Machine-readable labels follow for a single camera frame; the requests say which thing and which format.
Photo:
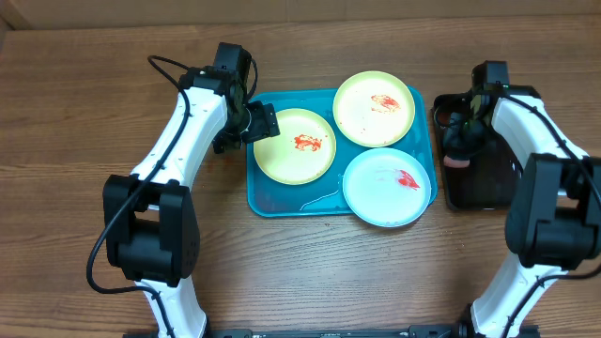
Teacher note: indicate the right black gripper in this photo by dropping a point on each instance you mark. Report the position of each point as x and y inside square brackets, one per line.
[455, 142]

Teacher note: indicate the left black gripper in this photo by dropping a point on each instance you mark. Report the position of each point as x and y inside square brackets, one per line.
[265, 124]

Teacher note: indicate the pink sponge black scourer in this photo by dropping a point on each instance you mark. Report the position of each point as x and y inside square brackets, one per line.
[454, 163]

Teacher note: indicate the yellow plate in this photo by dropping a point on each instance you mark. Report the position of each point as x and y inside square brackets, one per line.
[303, 151]
[373, 109]

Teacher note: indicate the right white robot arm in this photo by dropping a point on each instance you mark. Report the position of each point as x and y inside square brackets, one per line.
[553, 221]

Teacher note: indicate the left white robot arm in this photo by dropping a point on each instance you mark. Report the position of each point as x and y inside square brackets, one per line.
[151, 230]

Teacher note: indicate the black plastic tray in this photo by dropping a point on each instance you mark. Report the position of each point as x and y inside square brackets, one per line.
[491, 179]

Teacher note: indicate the teal plastic tray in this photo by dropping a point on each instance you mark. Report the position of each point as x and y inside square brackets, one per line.
[324, 196]

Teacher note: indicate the light blue plate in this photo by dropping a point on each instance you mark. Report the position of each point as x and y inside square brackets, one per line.
[386, 187]

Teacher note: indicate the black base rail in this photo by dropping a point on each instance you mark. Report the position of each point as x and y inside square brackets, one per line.
[415, 331]

